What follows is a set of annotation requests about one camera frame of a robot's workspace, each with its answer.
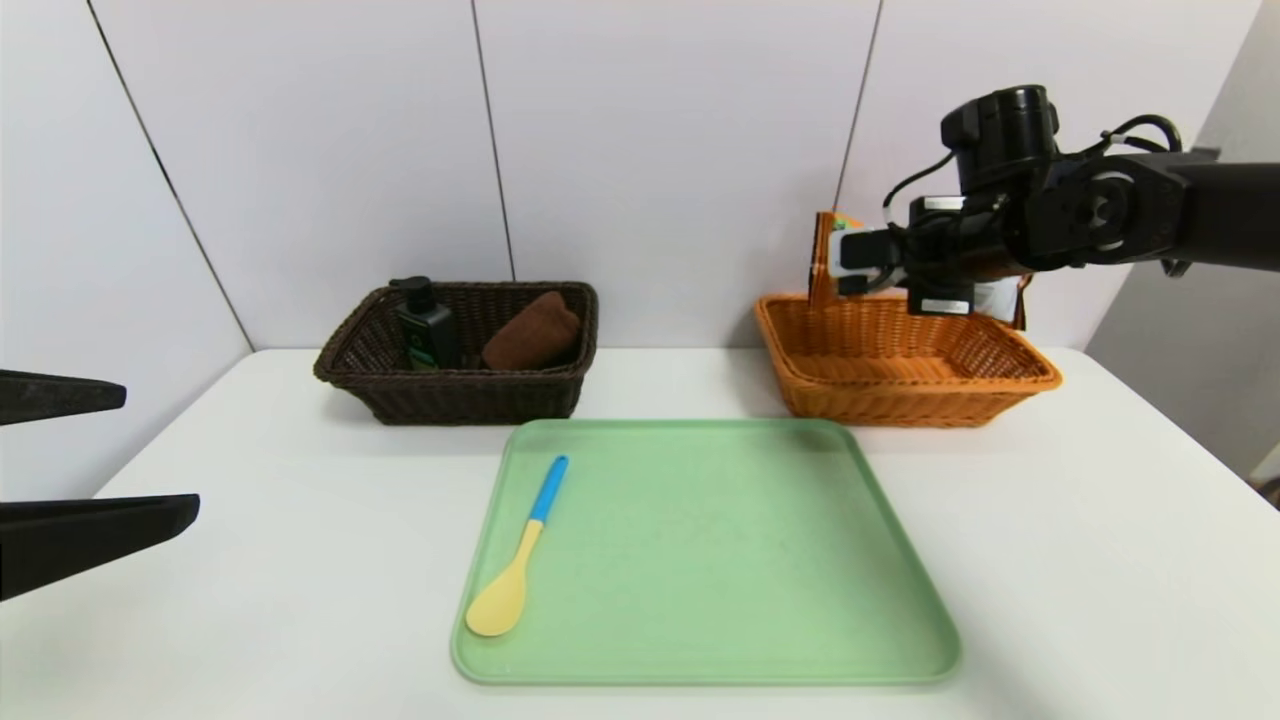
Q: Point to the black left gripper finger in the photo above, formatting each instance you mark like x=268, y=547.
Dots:
x=80, y=535
x=50, y=397

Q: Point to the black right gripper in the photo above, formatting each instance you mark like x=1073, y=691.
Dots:
x=941, y=303

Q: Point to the orange snack bag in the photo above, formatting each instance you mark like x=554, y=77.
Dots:
x=822, y=260

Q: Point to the dark green pump bottle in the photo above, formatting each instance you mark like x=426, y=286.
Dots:
x=430, y=330

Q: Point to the brown towel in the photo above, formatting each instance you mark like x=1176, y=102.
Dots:
x=530, y=335

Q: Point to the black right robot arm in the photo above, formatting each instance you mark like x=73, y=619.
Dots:
x=1200, y=210

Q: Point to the orange wicker basket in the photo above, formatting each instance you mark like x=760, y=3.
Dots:
x=900, y=400

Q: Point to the dark brown wicker basket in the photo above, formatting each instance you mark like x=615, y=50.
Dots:
x=470, y=400

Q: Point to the green plastic tray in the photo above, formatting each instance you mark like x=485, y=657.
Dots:
x=750, y=580

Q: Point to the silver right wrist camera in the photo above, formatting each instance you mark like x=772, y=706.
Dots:
x=860, y=250

